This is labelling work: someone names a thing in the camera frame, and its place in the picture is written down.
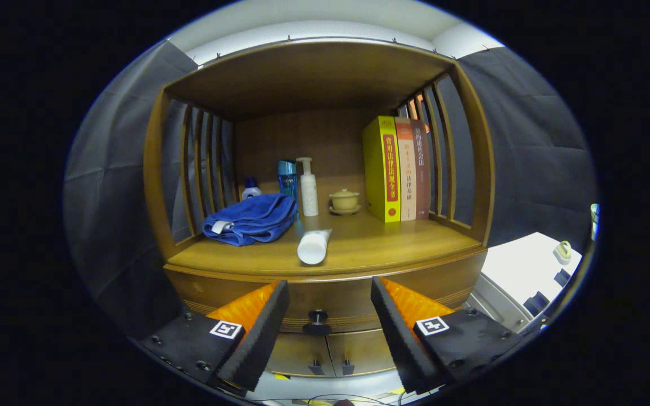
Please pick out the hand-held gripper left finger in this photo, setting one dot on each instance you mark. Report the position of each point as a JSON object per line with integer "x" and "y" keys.
{"x": 263, "y": 332}

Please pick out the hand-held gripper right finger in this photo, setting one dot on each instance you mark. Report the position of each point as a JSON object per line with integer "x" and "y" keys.
{"x": 401, "y": 338}

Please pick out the white green tube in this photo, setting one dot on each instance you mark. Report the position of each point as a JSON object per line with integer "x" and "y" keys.
{"x": 312, "y": 248}

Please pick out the wooden cabinet door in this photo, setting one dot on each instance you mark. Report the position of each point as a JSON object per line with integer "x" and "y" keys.
{"x": 367, "y": 352}
{"x": 297, "y": 355}

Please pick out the wooden countertop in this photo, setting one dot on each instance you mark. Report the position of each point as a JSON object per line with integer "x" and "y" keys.
{"x": 370, "y": 245}

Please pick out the white side cabinet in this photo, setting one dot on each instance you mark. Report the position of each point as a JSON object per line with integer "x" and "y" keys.
{"x": 517, "y": 259}

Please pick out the wooden cabinet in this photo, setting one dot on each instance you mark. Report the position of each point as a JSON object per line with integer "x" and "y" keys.
{"x": 313, "y": 73}

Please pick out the blue folded towel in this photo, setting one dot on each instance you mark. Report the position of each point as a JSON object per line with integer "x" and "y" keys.
{"x": 251, "y": 220}

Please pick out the small white blue-capped bottle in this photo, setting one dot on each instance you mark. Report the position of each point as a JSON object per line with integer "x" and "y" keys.
{"x": 250, "y": 192}

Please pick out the white pump bottle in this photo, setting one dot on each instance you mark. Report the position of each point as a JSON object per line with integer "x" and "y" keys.
{"x": 308, "y": 194}

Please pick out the beige lidded teacup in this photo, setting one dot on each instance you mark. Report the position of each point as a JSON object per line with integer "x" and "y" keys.
{"x": 345, "y": 201}

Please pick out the tall blue bottle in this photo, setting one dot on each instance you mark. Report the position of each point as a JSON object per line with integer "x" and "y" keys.
{"x": 287, "y": 175}

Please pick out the beige orange book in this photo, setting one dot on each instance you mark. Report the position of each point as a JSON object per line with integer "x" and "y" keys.
{"x": 407, "y": 169}

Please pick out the brown book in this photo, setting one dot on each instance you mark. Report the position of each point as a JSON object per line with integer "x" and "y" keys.
{"x": 422, "y": 169}

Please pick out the yellow book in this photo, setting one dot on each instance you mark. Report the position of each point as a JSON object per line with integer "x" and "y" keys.
{"x": 374, "y": 169}

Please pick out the pale green tape roll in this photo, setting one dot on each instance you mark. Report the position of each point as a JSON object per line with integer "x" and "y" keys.
{"x": 563, "y": 252}

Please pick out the white power strip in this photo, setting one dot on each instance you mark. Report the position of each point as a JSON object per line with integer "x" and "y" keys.
{"x": 594, "y": 223}

